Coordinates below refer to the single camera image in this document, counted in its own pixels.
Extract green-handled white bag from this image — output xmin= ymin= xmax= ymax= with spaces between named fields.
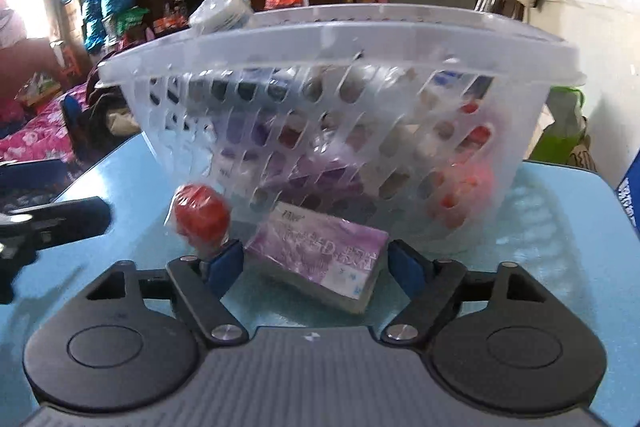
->
xmin=529 ymin=86 xmax=589 ymax=166

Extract blue patterned bags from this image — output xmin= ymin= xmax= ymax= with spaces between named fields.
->
xmin=79 ymin=0 xmax=137 ymax=54

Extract white wrapped roll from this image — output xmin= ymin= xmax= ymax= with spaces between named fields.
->
xmin=188 ymin=0 xmax=254 ymax=34

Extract red ball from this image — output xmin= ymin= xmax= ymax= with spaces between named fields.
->
xmin=439 ymin=158 xmax=497 ymax=229
xmin=164 ymin=183 xmax=233 ymax=258

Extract green packet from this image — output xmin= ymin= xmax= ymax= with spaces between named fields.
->
xmin=115 ymin=6 xmax=152 ymax=38

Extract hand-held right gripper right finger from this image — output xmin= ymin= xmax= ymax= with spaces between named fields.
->
xmin=380 ymin=238 xmax=552 ymax=348

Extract blue shopping bag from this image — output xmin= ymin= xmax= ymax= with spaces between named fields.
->
xmin=612 ymin=166 xmax=640 ymax=229

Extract white plastic basket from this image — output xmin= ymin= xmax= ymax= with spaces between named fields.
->
xmin=96 ymin=3 xmax=589 ymax=256

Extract purple box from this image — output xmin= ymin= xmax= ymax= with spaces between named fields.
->
xmin=244 ymin=202 xmax=391 ymax=317

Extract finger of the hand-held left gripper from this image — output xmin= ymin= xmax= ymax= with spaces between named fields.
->
xmin=9 ymin=196 xmax=112 ymax=254

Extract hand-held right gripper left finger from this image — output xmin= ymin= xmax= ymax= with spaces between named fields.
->
xmin=84 ymin=238 xmax=250 ymax=349

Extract pink floral blanket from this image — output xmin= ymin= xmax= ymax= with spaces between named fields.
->
xmin=0 ymin=83 xmax=102 ymax=166

